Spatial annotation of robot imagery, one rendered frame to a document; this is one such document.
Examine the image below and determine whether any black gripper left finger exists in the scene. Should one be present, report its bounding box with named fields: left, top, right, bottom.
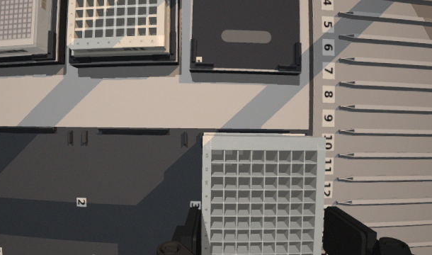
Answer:
left=157, top=207, right=201, bottom=255

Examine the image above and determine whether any grey multi-well plate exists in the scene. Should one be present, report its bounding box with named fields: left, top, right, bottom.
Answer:
left=0, top=0, right=53, bottom=57

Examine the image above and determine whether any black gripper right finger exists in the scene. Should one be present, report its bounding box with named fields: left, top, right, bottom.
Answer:
left=323, top=206, right=414, bottom=255

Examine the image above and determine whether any grey deep-well block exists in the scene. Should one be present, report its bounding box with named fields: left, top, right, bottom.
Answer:
left=202, top=132, right=326, bottom=255

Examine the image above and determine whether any white well plate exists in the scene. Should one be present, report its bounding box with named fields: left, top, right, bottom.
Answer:
left=67, top=0, right=171, bottom=57

